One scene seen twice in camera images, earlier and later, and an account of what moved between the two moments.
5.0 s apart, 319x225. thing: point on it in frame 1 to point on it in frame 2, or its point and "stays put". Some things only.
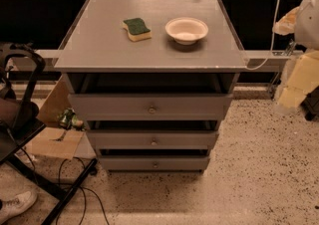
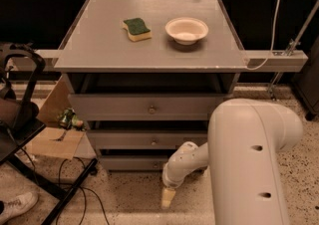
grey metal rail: (255, 60) stays put
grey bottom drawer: (154, 162) stays put
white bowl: (186, 30) stays put
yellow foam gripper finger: (304, 78) to (167, 195)
